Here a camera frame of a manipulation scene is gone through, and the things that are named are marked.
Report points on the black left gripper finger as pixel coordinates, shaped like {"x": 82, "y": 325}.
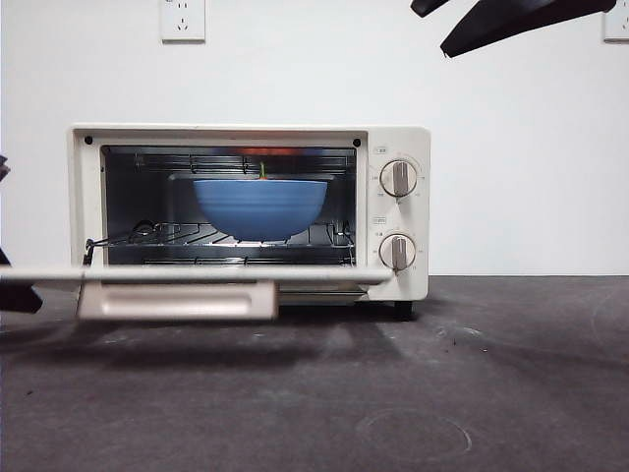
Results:
{"x": 19, "y": 299}

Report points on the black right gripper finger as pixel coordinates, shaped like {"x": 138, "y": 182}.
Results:
{"x": 428, "y": 6}
{"x": 521, "y": 22}

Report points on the orange pumpkin with green stem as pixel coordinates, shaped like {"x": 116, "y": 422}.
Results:
{"x": 263, "y": 173}

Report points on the blue ribbed bowl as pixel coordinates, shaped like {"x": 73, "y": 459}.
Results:
{"x": 260, "y": 211}

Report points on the beige oven knob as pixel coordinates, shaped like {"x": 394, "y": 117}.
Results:
{"x": 398, "y": 251}
{"x": 399, "y": 178}

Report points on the white toaster oven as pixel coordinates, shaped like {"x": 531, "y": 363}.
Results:
{"x": 422, "y": 221}

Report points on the white wall socket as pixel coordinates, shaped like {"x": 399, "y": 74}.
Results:
{"x": 618, "y": 27}
{"x": 183, "y": 22}

